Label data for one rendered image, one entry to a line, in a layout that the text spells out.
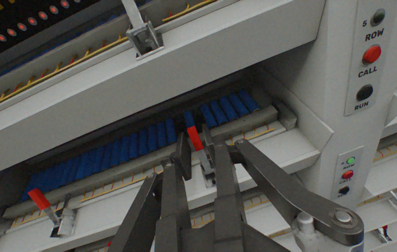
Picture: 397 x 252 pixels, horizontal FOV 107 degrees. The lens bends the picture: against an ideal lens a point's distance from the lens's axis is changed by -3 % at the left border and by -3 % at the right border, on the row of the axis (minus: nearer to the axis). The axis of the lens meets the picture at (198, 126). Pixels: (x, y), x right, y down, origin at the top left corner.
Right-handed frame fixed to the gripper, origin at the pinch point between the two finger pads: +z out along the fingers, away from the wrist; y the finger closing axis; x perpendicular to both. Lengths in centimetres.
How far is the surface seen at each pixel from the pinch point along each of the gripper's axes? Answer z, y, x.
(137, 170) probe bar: 6.9, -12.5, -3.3
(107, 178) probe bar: 6.4, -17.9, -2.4
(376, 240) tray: 14, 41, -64
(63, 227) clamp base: 1.7, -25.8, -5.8
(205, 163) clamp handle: 2.1, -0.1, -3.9
